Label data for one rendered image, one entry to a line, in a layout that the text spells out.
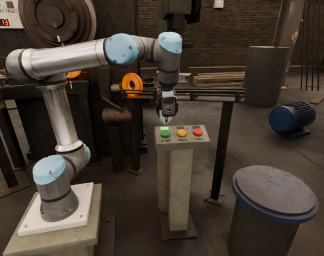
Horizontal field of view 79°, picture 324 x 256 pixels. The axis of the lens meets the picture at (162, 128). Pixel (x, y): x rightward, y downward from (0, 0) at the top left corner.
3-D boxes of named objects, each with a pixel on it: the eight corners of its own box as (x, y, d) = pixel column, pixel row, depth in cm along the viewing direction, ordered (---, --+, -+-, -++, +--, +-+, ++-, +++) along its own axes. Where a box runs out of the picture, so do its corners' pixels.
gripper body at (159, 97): (173, 97, 84) (176, 71, 76) (176, 110, 78) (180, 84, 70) (156, 98, 83) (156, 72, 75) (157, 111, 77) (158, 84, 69)
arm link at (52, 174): (31, 197, 78) (22, 168, 73) (55, 177, 90) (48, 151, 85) (58, 201, 75) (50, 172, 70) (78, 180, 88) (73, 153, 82)
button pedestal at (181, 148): (155, 217, 120) (154, 124, 95) (194, 213, 123) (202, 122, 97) (158, 241, 106) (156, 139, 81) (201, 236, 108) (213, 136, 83)
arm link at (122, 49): (-23, 52, 59) (128, 21, 47) (10, 51, 69) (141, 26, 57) (-6, 90, 63) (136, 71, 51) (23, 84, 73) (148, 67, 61)
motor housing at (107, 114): (111, 164, 170) (103, 105, 148) (136, 163, 172) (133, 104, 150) (109, 174, 158) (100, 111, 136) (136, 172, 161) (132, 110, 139)
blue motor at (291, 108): (263, 130, 235) (269, 102, 221) (293, 122, 257) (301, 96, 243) (288, 141, 209) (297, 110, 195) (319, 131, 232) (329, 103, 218)
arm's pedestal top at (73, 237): (97, 244, 77) (96, 237, 75) (5, 261, 71) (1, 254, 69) (102, 189, 106) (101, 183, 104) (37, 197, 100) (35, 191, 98)
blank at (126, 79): (132, 99, 141) (129, 100, 139) (121, 80, 140) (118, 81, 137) (147, 88, 132) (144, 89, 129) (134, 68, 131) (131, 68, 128)
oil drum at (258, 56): (233, 97, 364) (241, 45, 327) (264, 96, 370) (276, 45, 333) (250, 107, 310) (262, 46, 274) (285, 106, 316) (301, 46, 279)
